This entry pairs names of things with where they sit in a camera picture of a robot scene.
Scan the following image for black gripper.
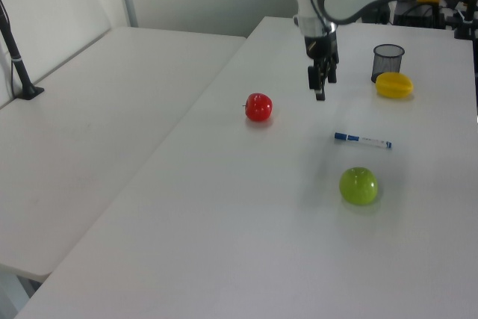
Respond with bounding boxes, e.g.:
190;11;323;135
303;31;341;102

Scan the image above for blue white marker pen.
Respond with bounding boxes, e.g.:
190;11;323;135
334;131;394;150

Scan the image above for black mesh pen holder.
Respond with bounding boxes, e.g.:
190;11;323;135
370;43;406;84

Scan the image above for yellow starfruit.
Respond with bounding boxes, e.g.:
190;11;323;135
375;72;415;99

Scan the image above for red apple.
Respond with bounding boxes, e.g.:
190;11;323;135
244;92;273;123

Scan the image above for black equipment box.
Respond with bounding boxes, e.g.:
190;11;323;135
391;0;449;31

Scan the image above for green apple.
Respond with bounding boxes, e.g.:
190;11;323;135
338;167;379;207

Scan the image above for white side table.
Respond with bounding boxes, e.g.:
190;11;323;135
0;26;247;281

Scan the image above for black camera stand pole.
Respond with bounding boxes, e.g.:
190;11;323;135
0;0;45;101

